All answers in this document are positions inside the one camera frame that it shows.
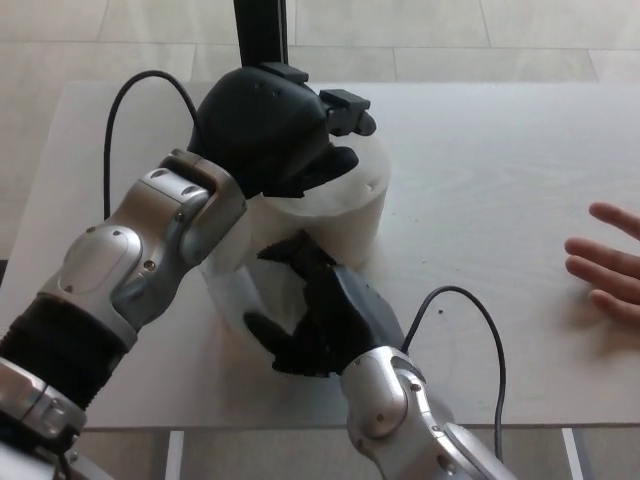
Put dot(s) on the white table leg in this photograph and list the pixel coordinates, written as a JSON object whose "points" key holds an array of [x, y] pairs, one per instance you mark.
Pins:
{"points": [[575, 450], [175, 460]]}

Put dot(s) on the white toilet paper roll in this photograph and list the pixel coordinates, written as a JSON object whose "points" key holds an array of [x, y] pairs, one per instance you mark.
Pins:
{"points": [[350, 210]]}

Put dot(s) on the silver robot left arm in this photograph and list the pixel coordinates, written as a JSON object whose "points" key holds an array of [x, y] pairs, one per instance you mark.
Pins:
{"points": [[125, 250]]}

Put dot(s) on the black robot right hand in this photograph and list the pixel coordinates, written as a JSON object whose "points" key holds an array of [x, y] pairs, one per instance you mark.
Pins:
{"points": [[340, 320]]}

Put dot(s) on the person's bare hand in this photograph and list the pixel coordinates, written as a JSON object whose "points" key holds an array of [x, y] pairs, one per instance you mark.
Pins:
{"points": [[615, 265]]}

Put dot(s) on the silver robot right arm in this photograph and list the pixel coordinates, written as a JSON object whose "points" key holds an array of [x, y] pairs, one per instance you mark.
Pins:
{"points": [[390, 400]]}

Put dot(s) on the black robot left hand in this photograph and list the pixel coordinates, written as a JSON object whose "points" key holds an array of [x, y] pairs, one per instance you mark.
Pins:
{"points": [[260, 125]]}

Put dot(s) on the grey diagonal table brace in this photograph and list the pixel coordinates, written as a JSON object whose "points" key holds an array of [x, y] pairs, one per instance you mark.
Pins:
{"points": [[85, 467]]}

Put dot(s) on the black vertical post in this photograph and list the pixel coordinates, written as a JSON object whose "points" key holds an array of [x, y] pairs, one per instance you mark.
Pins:
{"points": [[260, 30]]}

